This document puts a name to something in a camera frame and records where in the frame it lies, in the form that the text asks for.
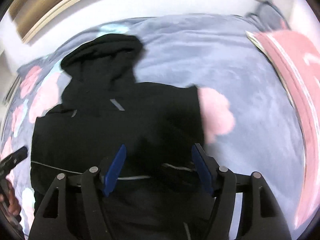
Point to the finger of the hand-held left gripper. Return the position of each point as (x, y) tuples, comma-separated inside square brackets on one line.
[(15, 156)]

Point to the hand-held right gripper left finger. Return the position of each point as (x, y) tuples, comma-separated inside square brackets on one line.
[(114, 172)]

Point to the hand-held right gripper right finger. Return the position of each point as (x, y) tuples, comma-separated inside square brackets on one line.
[(203, 171)]

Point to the black hooded jacket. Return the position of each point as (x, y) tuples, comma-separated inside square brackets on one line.
[(120, 120)]

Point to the person's left hand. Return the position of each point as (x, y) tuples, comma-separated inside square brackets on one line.
[(12, 201)]

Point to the grey floral blanket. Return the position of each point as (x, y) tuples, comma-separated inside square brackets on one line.
[(205, 70)]

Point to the dark grey pillow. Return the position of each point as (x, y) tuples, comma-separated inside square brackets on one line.
[(268, 13)]

